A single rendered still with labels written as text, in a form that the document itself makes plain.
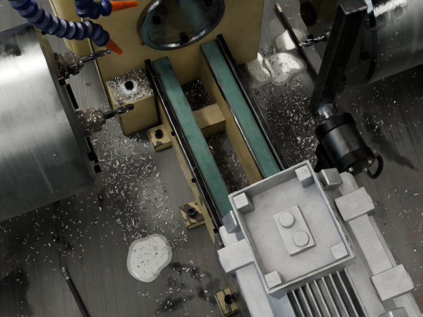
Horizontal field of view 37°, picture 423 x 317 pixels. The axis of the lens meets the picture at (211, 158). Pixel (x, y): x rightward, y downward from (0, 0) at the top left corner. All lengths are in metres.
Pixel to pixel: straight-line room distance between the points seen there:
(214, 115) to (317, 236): 0.46
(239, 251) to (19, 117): 0.32
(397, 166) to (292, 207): 0.48
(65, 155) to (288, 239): 0.31
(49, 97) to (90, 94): 0.41
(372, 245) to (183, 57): 0.53
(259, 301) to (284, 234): 0.10
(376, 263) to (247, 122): 0.38
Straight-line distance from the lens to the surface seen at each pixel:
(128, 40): 1.03
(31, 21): 0.74
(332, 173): 0.77
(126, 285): 1.07
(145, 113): 1.11
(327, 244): 0.71
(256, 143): 1.02
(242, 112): 1.04
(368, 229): 0.77
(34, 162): 0.82
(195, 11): 1.02
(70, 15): 1.13
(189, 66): 1.15
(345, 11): 0.75
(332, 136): 0.90
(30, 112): 0.81
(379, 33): 0.91
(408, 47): 0.96
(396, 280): 0.75
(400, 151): 1.19
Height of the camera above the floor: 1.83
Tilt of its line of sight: 66 degrees down
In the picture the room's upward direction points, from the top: straight up
